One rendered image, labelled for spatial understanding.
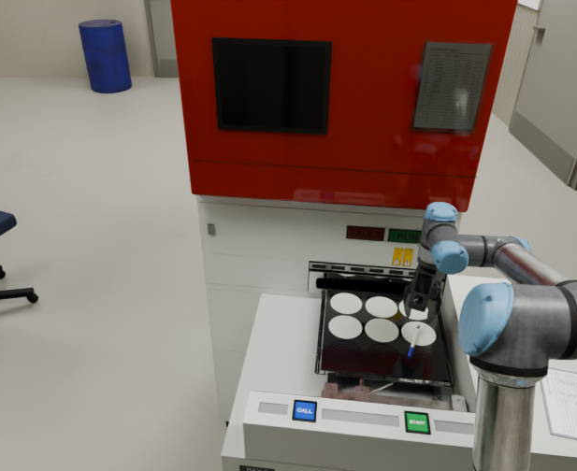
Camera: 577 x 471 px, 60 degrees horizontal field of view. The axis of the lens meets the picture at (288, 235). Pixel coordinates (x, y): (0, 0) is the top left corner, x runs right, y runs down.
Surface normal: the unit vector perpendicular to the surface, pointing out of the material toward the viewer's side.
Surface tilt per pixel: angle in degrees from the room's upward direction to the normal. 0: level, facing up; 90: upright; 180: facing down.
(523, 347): 59
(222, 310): 90
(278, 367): 0
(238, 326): 90
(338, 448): 90
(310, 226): 90
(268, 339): 0
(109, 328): 0
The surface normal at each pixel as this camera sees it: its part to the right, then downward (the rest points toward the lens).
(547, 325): -0.02, -0.05
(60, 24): 0.04, 0.55
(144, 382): 0.01, -0.83
